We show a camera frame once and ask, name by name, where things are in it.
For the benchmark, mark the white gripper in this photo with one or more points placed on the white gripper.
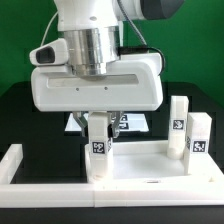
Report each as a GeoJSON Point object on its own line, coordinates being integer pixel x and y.
{"type": "Point", "coordinates": [130, 84]}

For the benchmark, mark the white desk tabletop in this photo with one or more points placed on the white desk tabletop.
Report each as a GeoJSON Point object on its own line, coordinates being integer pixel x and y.
{"type": "Point", "coordinates": [147, 162]}

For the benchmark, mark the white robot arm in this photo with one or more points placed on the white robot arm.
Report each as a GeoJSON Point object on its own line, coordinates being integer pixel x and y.
{"type": "Point", "coordinates": [88, 69]}

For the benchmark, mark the marker tag sheet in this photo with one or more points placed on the marker tag sheet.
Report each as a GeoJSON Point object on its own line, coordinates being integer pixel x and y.
{"type": "Point", "coordinates": [130, 122]}

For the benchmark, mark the white U-shaped obstacle frame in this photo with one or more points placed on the white U-shaped obstacle frame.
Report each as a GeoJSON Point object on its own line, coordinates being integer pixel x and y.
{"type": "Point", "coordinates": [99, 194]}

